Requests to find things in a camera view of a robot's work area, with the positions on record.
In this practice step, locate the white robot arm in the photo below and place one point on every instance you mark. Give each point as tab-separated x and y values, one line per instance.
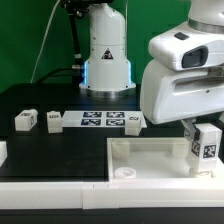
107	72

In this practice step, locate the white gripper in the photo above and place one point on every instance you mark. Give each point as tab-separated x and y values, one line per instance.
167	95

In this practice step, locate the white U-shaped obstacle fence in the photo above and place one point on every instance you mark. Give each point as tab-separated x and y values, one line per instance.
206	190

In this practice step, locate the white sheet with fiducial tags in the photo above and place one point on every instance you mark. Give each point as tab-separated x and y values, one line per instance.
103	119

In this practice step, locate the white square table top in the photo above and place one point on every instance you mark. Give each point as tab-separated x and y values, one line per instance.
147	158

